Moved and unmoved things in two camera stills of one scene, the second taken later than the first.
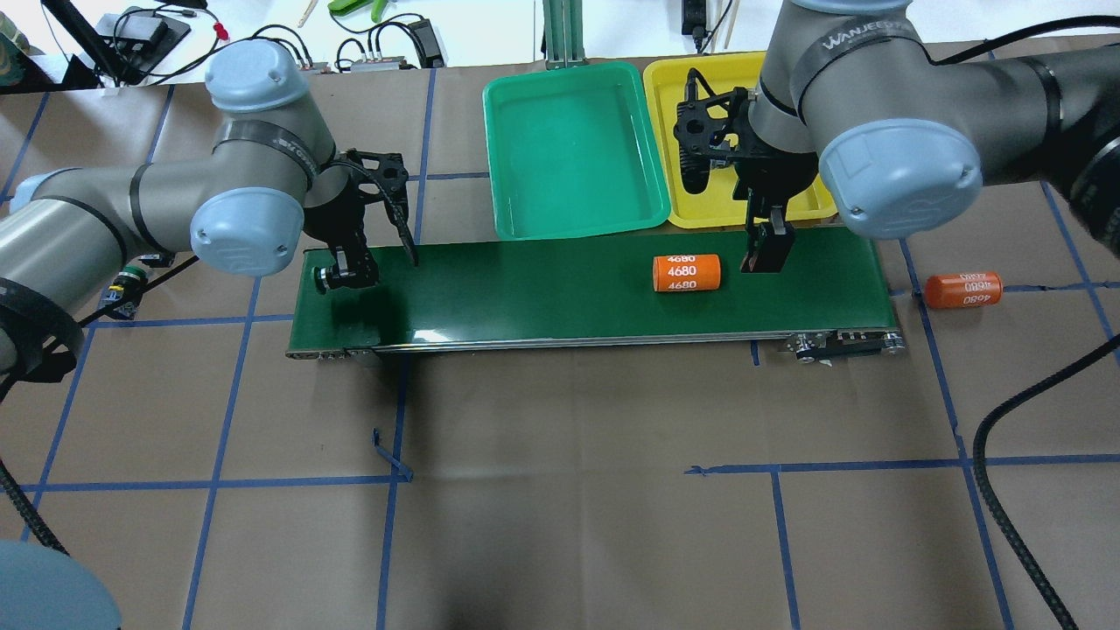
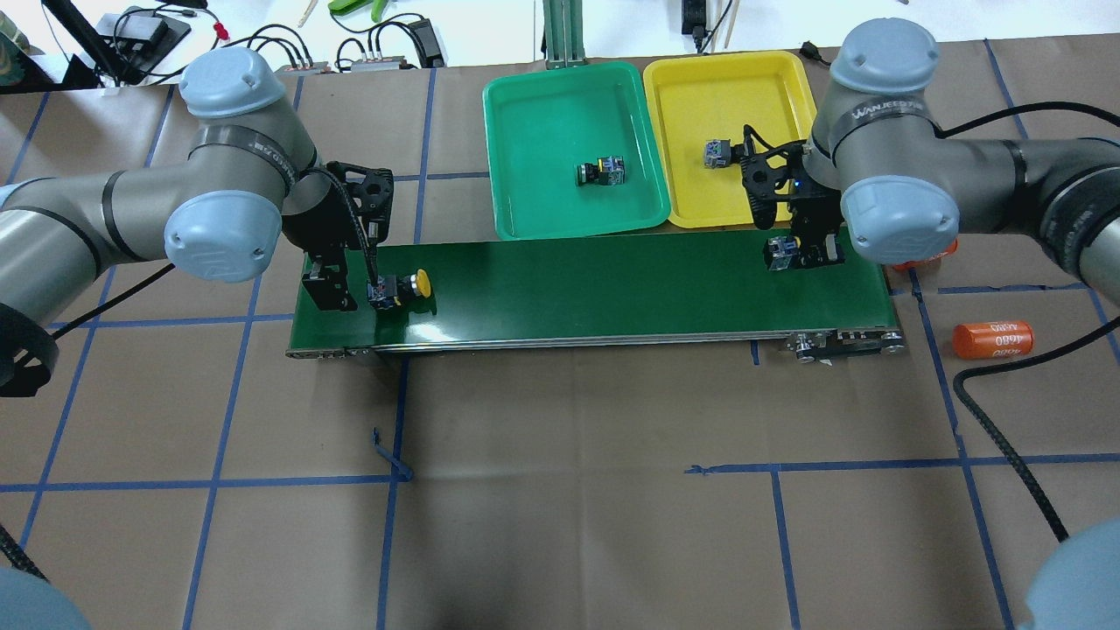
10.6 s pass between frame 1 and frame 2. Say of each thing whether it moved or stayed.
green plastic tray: stayed
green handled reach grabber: stayed
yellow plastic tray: stayed
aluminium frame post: stayed
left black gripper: moved
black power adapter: stayed
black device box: stayed
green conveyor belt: stayed
